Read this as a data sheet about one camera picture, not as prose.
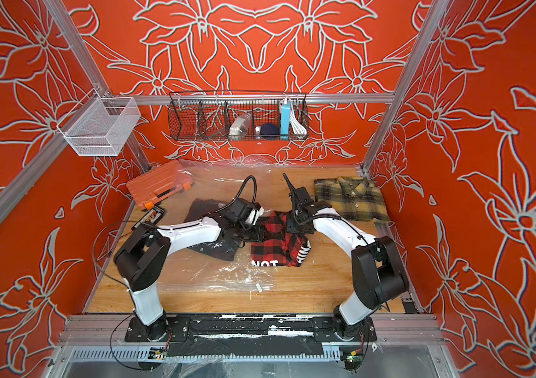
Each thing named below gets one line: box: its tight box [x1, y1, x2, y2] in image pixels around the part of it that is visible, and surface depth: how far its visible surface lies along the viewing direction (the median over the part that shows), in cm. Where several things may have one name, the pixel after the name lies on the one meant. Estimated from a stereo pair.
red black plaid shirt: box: [250, 211, 312, 267], surface depth 87 cm
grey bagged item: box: [228, 113, 253, 141], surface depth 94 cm
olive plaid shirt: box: [314, 176, 391, 223], surface depth 107 cm
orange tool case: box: [126, 159, 194, 211], surface depth 109 cm
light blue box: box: [279, 100, 291, 141], surface depth 89 cm
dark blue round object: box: [260, 122, 280, 141], surface depth 97 cm
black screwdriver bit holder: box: [130, 205, 165, 231], surface depth 102 cm
